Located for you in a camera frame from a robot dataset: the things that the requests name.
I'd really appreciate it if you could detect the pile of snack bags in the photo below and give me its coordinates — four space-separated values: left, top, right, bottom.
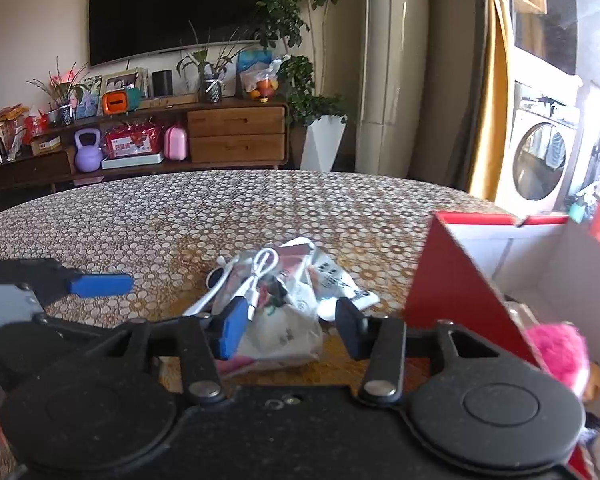
0 103 48 162

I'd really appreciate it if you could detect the tall green houseplant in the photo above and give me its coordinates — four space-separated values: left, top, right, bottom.
252 0 356 128

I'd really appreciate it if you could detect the clear bag of fruit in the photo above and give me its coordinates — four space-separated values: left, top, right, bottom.
239 56 292 104

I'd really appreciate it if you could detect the yellow plush toy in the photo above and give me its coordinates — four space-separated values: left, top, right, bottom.
584 364 600 402

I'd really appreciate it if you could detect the orange box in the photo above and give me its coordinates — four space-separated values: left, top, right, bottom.
101 90 131 116

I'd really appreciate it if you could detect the red cardboard shoebox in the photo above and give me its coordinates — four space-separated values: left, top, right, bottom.
402 212 600 480

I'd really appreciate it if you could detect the pink plush toy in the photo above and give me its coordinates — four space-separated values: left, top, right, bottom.
524 323 592 397

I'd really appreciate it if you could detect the colourful picture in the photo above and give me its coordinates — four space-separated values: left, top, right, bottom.
72 75 103 120

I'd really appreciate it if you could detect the silver snack packet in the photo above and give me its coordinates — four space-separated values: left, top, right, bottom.
306 251 382 322

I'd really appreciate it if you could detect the striped vase with green plant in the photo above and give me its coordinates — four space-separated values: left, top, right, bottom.
176 22 253 104

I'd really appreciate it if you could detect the black television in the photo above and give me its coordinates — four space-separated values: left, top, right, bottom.
88 0 277 68

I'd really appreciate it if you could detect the white standing air conditioner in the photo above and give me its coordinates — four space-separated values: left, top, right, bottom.
355 0 434 179

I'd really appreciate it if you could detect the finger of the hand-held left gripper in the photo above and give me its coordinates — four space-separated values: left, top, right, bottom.
0 259 134 307
32 312 131 342

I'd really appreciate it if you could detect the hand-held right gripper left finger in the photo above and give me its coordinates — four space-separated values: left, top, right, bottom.
100 296 249 406

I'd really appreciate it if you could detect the desktop with lace tablecloth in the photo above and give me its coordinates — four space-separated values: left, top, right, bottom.
0 169 528 401

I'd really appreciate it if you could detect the clear packet with white scissors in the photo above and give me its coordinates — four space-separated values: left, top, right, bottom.
217 302 327 373

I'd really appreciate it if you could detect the wooden television console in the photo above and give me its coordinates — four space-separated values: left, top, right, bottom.
0 99 289 193

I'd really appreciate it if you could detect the purple kettlebell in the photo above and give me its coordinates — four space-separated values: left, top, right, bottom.
73 128 104 172

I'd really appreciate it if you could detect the pink small case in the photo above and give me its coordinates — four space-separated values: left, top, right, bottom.
163 124 189 161

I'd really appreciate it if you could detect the yellow and grey curtain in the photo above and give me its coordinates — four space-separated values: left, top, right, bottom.
457 0 513 207

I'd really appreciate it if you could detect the red gift box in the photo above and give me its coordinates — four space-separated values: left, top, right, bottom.
101 121 165 170

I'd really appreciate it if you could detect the potted red grass plant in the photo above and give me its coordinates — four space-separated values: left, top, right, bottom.
26 56 89 127

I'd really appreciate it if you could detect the photo frame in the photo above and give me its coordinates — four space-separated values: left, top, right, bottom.
100 67 147 102

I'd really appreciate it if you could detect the white washing machine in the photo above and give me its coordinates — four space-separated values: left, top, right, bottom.
495 80 582 217

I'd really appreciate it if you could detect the white angular planter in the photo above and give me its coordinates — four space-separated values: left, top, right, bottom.
300 115 349 172

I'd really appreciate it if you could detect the black cylinder speaker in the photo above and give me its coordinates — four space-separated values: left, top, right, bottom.
152 70 175 97

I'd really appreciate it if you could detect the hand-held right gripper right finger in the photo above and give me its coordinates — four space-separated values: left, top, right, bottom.
335 297 536 406

